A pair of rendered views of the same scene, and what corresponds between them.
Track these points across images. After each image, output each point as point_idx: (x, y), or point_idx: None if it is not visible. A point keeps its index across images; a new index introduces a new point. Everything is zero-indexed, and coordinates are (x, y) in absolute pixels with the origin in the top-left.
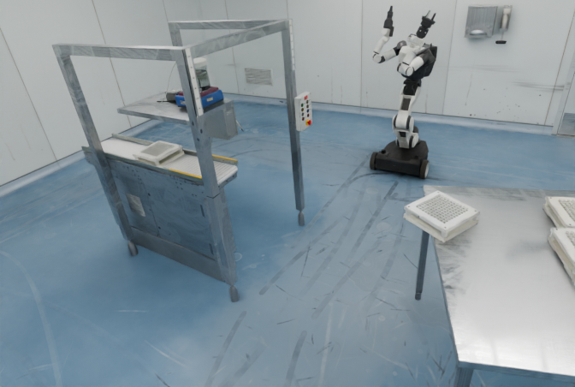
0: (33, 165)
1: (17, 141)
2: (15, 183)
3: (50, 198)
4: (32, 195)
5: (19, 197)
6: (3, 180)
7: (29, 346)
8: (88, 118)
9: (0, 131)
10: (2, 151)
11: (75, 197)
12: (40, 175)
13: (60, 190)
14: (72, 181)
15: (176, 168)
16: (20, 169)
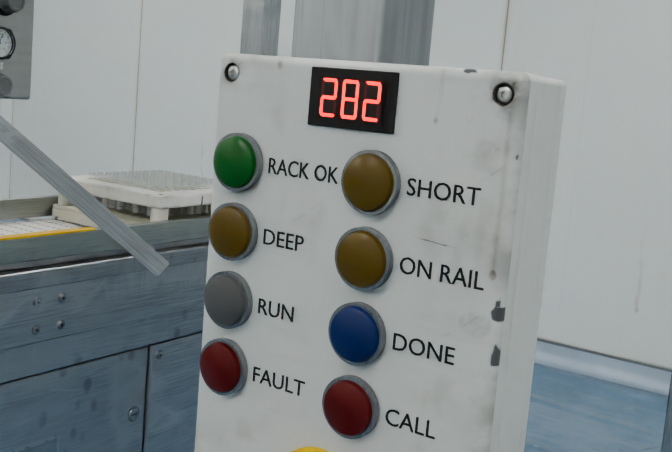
0: (670, 354)
1: (668, 273)
2: (605, 366)
3: (556, 417)
4: (565, 396)
5: (554, 384)
6: (588, 340)
7: None
8: (251, 53)
9: (647, 228)
10: (622, 276)
11: (567, 448)
12: (667, 390)
13: (601, 424)
14: (655, 433)
15: (18, 230)
16: (634, 342)
